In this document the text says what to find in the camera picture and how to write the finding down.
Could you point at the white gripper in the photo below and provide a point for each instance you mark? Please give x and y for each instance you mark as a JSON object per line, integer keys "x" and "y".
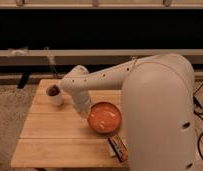
{"x": 82, "y": 102}

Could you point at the orange ceramic bowl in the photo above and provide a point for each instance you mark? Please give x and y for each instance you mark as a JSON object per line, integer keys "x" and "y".
{"x": 104, "y": 118}

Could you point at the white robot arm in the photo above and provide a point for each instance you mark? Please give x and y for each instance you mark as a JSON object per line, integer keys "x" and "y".
{"x": 157, "y": 109}

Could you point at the white cup with brown contents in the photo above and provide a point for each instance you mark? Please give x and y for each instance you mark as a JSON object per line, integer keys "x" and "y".
{"x": 54, "y": 94}

